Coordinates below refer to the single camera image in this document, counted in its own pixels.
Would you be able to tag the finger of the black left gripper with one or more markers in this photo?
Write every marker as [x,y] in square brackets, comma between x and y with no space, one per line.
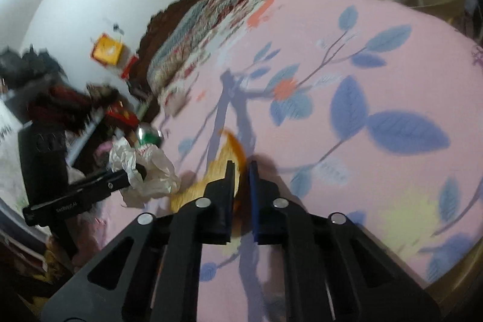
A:
[79,197]

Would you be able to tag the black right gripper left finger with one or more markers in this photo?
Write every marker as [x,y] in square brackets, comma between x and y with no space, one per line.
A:
[151,270]

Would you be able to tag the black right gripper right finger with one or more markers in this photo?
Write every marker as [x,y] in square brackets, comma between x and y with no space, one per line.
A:
[333,271]

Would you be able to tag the white plastic bag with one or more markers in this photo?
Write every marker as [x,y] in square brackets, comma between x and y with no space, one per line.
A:
[151,175]

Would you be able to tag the clear plastic water bottle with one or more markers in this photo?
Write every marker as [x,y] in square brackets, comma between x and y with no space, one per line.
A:
[148,135]

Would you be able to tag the orange peel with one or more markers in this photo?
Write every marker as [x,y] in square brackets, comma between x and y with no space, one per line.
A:
[231,151]

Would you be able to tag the pink floral blanket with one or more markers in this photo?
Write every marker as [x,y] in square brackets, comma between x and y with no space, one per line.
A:
[363,107]

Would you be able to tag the dark wooden headboard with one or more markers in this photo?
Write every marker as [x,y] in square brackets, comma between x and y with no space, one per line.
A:
[160,27]

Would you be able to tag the floral patchwork quilt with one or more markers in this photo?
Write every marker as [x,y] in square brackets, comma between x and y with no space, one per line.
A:
[205,27]

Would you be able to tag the red yellow wall calendar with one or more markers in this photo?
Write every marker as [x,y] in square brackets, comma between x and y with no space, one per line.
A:
[114,55]

